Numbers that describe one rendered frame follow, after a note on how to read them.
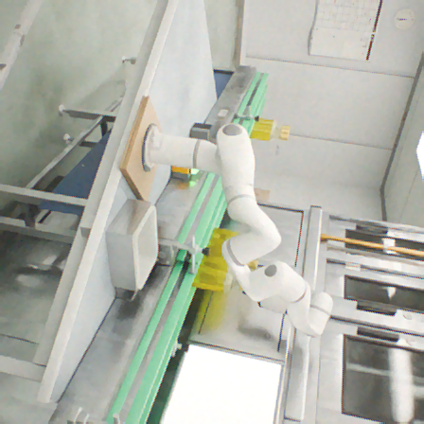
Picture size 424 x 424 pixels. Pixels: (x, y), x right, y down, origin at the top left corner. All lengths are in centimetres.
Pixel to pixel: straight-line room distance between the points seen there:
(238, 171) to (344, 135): 665
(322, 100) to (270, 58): 106
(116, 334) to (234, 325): 46
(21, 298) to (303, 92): 631
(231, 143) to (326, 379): 84
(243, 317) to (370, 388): 48
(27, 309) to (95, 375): 57
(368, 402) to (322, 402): 15
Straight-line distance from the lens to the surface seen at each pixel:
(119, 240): 132
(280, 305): 158
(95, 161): 205
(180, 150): 143
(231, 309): 172
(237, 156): 128
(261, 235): 123
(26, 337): 175
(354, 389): 165
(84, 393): 132
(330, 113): 771
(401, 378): 174
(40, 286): 190
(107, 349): 138
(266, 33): 738
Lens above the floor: 125
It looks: 9 degrees down
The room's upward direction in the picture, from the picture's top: 100 degrees clockwise
